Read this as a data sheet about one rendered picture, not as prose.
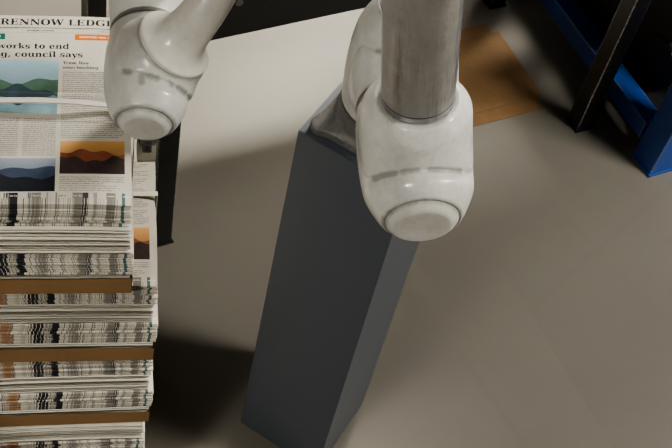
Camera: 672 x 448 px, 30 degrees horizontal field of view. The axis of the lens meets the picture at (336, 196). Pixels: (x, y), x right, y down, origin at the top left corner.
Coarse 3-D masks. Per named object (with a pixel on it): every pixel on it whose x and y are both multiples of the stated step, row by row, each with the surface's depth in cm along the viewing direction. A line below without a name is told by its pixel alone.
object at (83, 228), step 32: (0, 128) 183; (32, 128) 184; (64, 128) 184; (96, 128) 185; (0, 160) 179; (32, 160) 180; (64, 160) 180; (96, 160) 181; (128, 160) 182; (0, 192) 175; (32, 192) 176; (64, 192) 177; (96, 192) 178; (128, 192) 179; (0, 224) 178; (32, 224) 179; (64, 224) 180; (96, 224) 181; (128, 224) 182; (0, 256) 184; (32, 256) 184; (64, 256) 185; (96, 256) 186; (128, 256) 187
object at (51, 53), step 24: (0, 24) 195; (24, 24) 196; (48, 24) 196; (72, 24) 197; (96, 24) 198; (0, 48) 192; (24, 48) 192; (48, 48) 193; (72, 48) 194; (96, 48) 194; (0, 72) 189; (24, 72) 190; (48, 72) 190; (72, 72) 191; (96, 72) 192
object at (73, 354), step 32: (0, 352) 207; (32, 352) 208; (64, 352) 209; (96, 352) 210; (128, 352) 211; (0, 416) 224; (32, 416) 226; (64, 416) 227; (96, 416) 229; (128, 416) 230
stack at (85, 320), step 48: (144, 192) 208; (144, 240) 202; (144, 288) 198; (0, 336) 204; (48, 336) 205; (96, 336) 207; (144, 336) 209; (0, 384) 216; (48, 384) 219; (96, 384) 221; (144, 384) 223; (0, 432) 229; (48, 432) 231; (96, 432) 233; (144, 432) 235
